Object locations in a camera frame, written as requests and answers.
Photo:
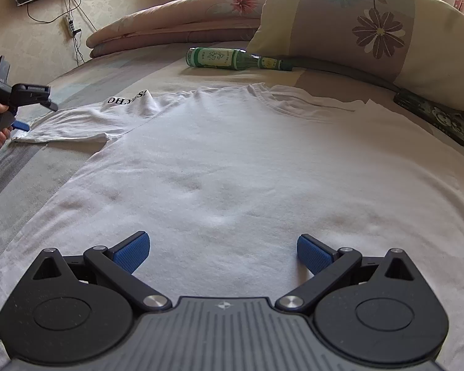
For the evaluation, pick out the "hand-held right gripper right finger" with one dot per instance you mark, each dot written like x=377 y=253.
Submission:
x=313 y=253

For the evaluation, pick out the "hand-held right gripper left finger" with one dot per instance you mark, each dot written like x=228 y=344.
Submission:
x=133 y=251

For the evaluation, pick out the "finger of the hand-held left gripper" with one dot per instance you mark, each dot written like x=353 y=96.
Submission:
x=49 y=105
x=21 y=126

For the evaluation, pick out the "white printed long-sleeve shirt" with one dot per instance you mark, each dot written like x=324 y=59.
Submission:
x=236 y=162

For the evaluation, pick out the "folded pink floral quilt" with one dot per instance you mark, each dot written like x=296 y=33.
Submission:
x=158 y=23

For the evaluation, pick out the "green glass bottle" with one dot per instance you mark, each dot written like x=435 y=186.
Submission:
x=212 y=58

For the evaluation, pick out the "phone in printed case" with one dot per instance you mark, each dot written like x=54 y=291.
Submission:
x=437 y=119

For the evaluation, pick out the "floral patchwork pillow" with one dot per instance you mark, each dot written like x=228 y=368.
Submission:
x=332 y=19

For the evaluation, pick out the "wall power strip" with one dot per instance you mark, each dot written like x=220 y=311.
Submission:
x=69 y=27

